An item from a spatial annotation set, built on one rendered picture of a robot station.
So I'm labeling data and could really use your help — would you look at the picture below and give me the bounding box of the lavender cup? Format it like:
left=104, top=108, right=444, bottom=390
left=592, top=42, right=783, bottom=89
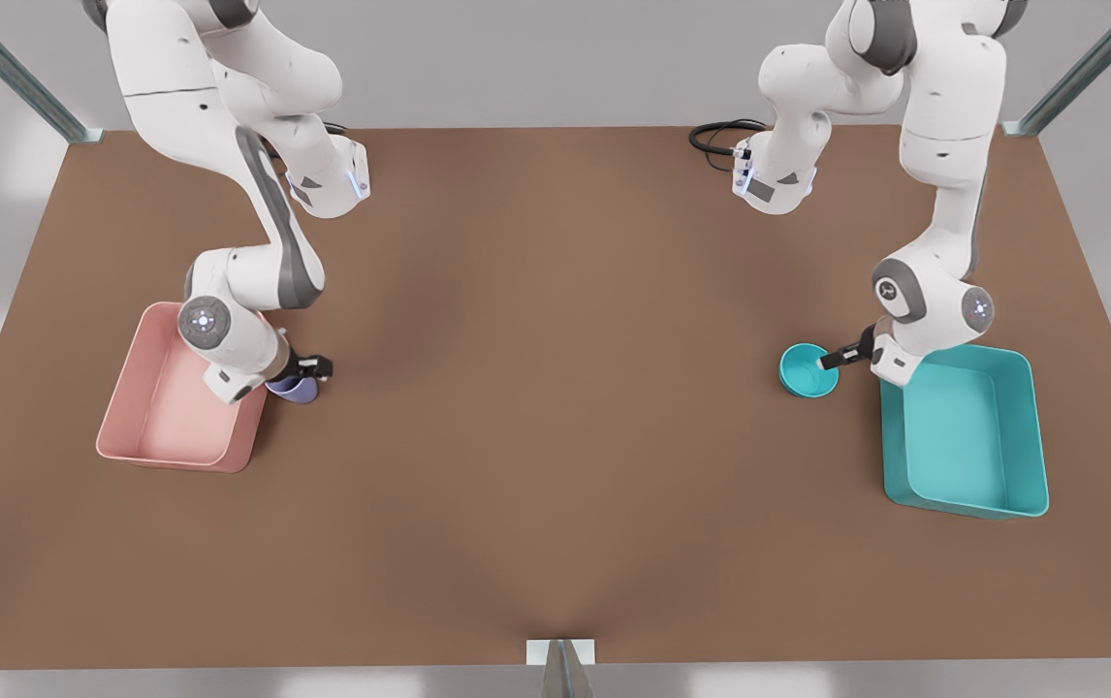
left=266, top=376, right=323, bottom=405

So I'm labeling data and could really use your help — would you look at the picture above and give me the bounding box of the teal bowl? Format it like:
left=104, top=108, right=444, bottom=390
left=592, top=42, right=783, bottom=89
left=778, top=342, right=841, bottom=399

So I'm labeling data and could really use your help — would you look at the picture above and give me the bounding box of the pink rectangular box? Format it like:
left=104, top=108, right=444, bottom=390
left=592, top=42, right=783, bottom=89
left=96, top=301, right=270, bottom=474

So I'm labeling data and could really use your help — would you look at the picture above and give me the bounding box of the teal rectangular box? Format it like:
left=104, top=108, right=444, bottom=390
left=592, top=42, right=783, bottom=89
left=879, top=344, right=1050, bottom=521

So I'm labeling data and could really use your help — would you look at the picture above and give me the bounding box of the black cable loop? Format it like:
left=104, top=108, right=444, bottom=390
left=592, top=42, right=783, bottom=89
left=689, top=119, right=770, bottom=174

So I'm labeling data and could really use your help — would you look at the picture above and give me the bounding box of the silver frame post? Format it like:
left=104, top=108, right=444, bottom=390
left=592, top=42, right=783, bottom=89
left=1002, top=0, right=1111, bottom=137
left=0, top=0, right=103, bottom=145
left=526, top=639, right=597, bottom=698

